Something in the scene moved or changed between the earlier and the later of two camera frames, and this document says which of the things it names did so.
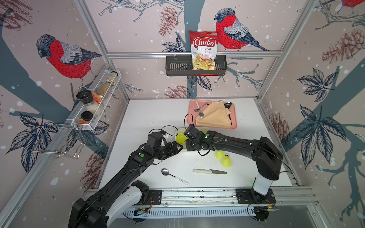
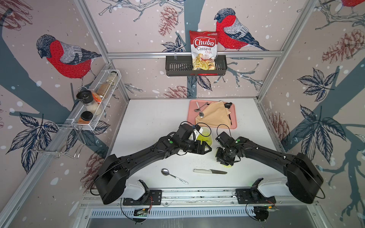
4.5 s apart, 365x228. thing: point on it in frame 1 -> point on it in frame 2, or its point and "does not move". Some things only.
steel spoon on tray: [201, 114] does not move
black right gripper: [187, 147] -> [228, 162]
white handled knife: [210, 171] does not move
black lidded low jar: [86, 117] does not move
